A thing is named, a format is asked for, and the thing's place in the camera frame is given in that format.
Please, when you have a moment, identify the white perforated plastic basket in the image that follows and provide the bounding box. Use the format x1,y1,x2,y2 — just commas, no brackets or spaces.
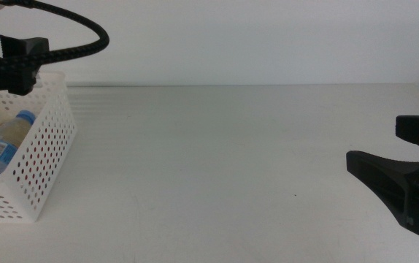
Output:
0,71,77,224

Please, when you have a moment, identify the thick braided black cable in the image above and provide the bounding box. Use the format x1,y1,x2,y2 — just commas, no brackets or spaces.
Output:
0,0,110,92

